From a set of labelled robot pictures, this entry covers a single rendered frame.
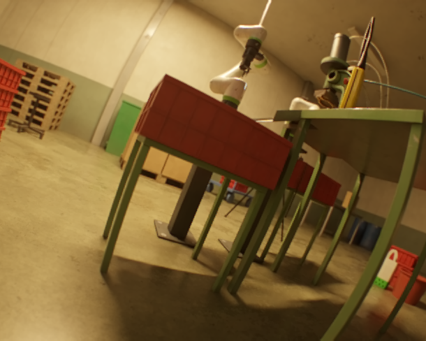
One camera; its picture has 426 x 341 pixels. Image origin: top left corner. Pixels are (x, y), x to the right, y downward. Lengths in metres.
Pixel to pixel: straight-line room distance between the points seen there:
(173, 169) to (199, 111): 2.70
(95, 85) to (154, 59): 1.49
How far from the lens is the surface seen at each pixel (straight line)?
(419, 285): 2.88
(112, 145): 4.69
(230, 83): 1.61
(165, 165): 3.43
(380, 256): 0.74
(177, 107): 0.79
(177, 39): 5.95
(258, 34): 1.54
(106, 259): 0.92
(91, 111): 5.43
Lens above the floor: 0.53
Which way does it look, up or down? 1 degrees down
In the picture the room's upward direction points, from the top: 23 degrees clockwise
